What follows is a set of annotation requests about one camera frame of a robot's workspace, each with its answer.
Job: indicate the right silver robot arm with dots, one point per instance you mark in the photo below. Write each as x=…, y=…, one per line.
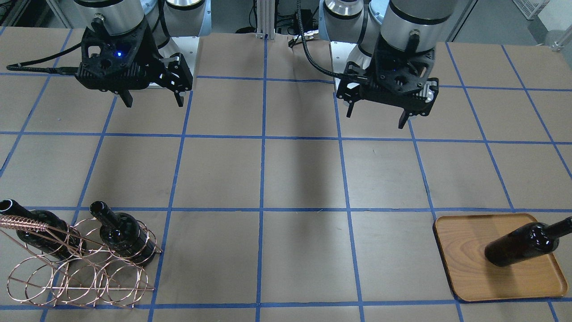
x=166, y=18

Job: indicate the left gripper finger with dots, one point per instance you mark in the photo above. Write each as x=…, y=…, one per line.
x=406, y=114
x=350, y=105

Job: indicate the wooden tray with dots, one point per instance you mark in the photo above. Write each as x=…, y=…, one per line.
x=462, y=241

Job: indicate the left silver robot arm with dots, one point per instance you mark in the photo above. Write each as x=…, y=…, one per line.
x=363, y=21

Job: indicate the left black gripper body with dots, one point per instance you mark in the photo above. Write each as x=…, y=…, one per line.
x=430, y=92

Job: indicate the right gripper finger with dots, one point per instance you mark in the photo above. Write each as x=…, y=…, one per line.
x=174, y=74
x=126, y=97

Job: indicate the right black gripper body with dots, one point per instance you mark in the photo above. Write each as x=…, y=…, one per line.
x=153, y=52

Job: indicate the copper wire bottle basket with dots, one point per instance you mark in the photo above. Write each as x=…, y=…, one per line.
x=95, y=276

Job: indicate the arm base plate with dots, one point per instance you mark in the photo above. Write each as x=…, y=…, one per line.
x=188, y=46
x=342, y=52

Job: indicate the aluminium frame post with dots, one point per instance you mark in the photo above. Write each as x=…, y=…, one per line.
x=265, y=19

